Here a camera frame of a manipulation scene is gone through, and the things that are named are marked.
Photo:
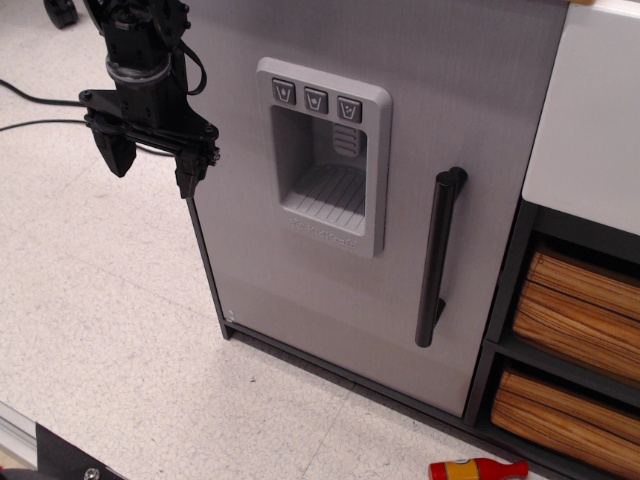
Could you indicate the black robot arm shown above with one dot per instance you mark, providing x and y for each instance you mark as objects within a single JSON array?
[{"x": 146, "y": 58}]

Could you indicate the upper wooden basket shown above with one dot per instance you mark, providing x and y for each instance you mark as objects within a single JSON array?
[{"x": 585, "y": 312}]

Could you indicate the grey water dispenser panel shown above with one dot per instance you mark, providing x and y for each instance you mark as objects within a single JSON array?
[{"x": 328, "y": 145}]

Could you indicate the lower wooden basket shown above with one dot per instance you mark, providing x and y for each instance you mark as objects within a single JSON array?
[{"x": 569, "y": 423}]

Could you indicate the black caster wheel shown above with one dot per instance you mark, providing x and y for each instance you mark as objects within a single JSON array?
[{"x": 62, "y": 13}]

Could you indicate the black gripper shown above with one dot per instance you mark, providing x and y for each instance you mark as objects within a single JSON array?
[{"x": 155, "y": 114}]

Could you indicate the red toy ketchup bottle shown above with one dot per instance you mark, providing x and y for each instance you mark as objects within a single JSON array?
[{"x": 477, "y": 469}]

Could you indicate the aluminium rail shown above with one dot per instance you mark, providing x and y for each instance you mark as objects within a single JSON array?
[{"x": 18, "y": 434}]

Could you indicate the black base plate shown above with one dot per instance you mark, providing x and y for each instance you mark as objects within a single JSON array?
[{"x": 60, "y": 459}]

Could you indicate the grey toy fridge door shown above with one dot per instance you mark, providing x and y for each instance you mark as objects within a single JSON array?
[{"x": 468, "y": 81}]

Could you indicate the wooden basket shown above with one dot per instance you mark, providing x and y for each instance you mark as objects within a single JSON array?
[
  {"x": 569, "y": 423},
  {"x": 585, "y": 312}
]

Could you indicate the black bar door handle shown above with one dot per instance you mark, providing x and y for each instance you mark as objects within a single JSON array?
[{"x": 448, "y": 186}]

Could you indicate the dark grey fridge cabinet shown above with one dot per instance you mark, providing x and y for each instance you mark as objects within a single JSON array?
[{"x": 502, "y": 348}]

